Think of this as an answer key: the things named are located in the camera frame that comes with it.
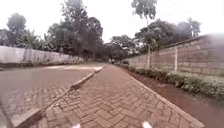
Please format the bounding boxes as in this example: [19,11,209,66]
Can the low green hedge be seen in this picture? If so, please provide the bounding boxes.
[114,63,224,98]

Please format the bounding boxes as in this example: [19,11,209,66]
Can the concrete kerb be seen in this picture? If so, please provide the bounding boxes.
[13,65,105,128]

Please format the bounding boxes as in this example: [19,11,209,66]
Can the grey block wall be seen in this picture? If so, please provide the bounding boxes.
[123,33,224,77]

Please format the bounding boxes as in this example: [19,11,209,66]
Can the red dirt strip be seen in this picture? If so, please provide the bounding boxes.
[117,65,224,128]

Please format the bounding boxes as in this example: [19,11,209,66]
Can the row of trees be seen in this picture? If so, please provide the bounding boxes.
[0,0,202,63]

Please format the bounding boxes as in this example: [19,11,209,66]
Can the tall slender tree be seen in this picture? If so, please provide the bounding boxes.
[131,0,158,69]

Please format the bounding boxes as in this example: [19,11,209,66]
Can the red brick path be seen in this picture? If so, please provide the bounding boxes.
[31,64,205,128]

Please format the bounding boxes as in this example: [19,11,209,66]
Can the grey paved road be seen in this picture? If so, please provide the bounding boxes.
[0,62,105,128]

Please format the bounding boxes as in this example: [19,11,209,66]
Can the pale concrete wall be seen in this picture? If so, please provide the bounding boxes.
[0,45,84,66]

